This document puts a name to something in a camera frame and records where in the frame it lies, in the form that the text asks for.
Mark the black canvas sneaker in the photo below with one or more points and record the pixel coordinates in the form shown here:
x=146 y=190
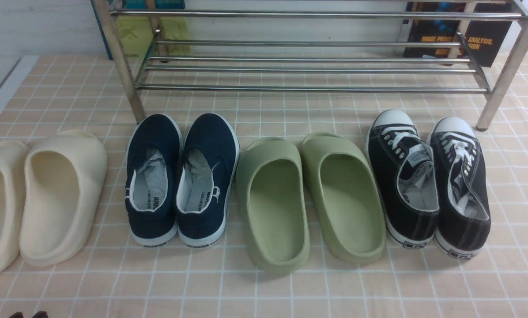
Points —
x=404 y=169
x=464 y=220

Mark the navy canvas shoe right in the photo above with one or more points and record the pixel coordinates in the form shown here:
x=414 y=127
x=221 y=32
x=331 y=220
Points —
x=209 y=161

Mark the navy canvas shoe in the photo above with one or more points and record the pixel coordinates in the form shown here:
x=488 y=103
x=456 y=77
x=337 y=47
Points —
x=209 y=161
x=152 y=159

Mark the navy canvas shoe left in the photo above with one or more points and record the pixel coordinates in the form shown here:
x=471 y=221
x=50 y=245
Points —
x=152 y=159

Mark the metal shoe rack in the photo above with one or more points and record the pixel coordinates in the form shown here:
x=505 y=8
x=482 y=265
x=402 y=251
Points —
x=460 y=61

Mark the green slipper left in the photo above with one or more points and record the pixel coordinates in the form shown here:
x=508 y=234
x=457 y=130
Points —
x=271 y=203

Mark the green slipper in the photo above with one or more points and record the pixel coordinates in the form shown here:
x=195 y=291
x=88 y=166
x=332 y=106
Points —
x=346 y=197
x=271 y=203

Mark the green slipper right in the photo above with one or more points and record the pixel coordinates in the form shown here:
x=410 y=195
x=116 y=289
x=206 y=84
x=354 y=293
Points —
x=346 y=197

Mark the teal yellow book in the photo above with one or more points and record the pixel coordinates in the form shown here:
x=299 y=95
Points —
x=136 y=31

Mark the cream slipper right one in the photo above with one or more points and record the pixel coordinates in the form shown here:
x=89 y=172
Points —
x=64 y=176

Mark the black image processing book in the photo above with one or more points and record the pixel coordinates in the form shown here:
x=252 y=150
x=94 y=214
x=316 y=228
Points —
x=484 y=37

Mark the cream slipper far left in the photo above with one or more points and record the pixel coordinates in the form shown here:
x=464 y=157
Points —
x=12 y=198

